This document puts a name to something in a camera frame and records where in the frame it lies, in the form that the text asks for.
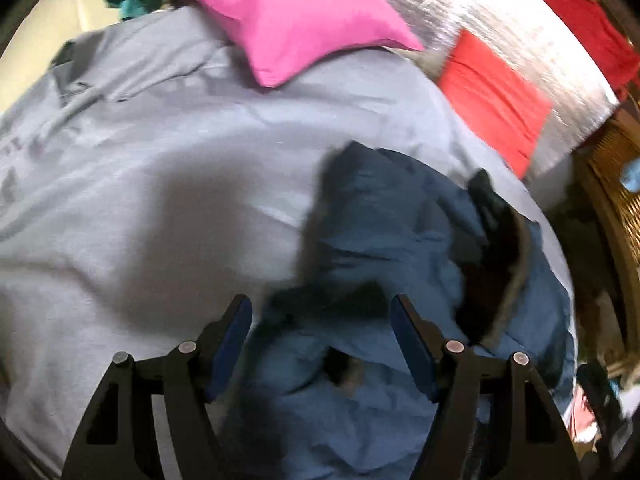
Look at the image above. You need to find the red cloth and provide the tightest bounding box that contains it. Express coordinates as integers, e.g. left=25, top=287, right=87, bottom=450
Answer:
left=500, top=0, right=640, bottom=102

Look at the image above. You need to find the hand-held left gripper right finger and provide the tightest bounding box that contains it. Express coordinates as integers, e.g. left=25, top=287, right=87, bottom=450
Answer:
left=390, top=294, right=584, bottom=480

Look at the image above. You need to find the red pillow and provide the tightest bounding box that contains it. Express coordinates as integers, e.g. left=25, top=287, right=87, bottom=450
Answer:
left=436, top=29, right=553, bottom=180

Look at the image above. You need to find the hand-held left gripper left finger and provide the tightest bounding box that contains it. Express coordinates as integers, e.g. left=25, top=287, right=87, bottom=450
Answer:
left=60, top=294, right=253, bottom=480

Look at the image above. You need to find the silver foil insulation mat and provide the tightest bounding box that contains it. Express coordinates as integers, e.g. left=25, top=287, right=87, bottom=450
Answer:
left=365, top=0, right=621, bottom=181

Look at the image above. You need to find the light blue cloth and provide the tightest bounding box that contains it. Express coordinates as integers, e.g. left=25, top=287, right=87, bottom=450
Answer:
left=619, top=160, right=640, bottom=192

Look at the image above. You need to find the navy blue jacket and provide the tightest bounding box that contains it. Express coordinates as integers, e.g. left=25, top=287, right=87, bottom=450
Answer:
left=220, top=140, right=577, bottom=480

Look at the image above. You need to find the wicker table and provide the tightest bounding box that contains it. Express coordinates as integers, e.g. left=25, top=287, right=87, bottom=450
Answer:
left=575, top=110, right=640, bottom=366

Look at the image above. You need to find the grey bed sheet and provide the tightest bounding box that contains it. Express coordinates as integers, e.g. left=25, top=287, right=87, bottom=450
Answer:
left=0, top=7, right=576, bottom=480

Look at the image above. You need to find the pink pillow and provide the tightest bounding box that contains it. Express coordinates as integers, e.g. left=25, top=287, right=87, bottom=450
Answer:
left=152, top=0, right=425, bottom=88

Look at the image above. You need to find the cream sofa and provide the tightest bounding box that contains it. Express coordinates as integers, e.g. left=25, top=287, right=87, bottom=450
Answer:
left=0, top=0, right=123, bottom=111

